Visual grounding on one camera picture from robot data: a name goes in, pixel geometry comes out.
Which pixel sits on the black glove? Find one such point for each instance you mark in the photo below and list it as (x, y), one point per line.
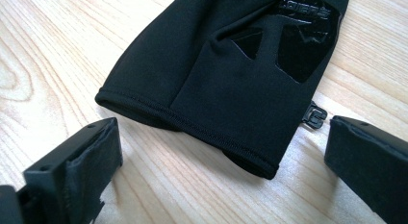
(224, 89)

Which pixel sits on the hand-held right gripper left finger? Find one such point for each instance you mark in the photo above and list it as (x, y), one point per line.
(80, 172)

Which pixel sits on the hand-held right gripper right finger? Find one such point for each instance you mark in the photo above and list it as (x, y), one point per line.
(372, 166)

